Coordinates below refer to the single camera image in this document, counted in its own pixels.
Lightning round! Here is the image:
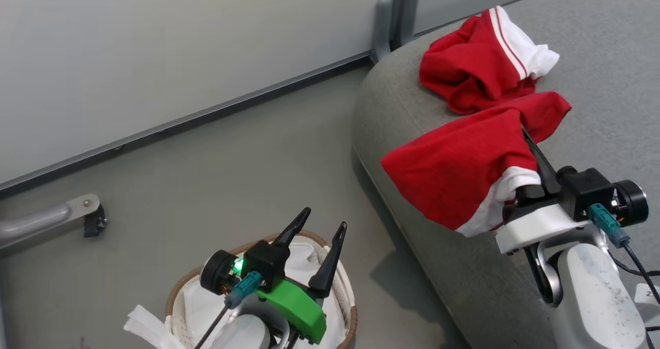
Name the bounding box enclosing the red and white garment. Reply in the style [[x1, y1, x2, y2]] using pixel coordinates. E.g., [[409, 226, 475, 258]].
[[381, 6, 572, 237]]

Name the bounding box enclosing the grey partition bottom rail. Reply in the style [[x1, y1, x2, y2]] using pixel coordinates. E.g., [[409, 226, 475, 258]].
[[0, 50, 374, 195]]

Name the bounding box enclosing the grey double partition post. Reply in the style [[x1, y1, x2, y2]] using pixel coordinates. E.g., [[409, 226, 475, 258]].
[[370, 0, 421, 64]]

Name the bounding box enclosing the white wicker-rimmed laundry basket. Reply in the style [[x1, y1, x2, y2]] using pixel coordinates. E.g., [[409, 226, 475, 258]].
[[124, 230, 358, 349]]

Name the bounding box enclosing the grey metal partition foot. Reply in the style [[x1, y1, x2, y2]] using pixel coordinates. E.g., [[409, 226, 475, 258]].
[[0, 193, 101, 250]]

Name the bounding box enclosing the black cable teal connector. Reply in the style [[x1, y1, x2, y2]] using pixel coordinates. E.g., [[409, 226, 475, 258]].
[[193, 271, 262, 349], [588, 203, 660, 334]]

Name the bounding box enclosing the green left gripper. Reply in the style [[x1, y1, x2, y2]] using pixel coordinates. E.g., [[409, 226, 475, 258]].
[[200, 207, 348, 344]]

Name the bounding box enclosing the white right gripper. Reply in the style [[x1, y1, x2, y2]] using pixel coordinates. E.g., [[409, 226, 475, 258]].
[[496, 126, 649, 255]]

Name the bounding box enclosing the black caster wheel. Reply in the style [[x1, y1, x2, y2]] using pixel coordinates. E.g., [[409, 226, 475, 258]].
[[84, 206, 108, 238]]

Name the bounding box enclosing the white paper label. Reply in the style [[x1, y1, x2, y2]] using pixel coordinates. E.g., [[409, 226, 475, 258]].
[[634, 283, 660, 313]]

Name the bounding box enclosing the grey fabric sofa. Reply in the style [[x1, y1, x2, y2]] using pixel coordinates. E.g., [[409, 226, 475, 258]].
[[352, 0, 660, 349]]

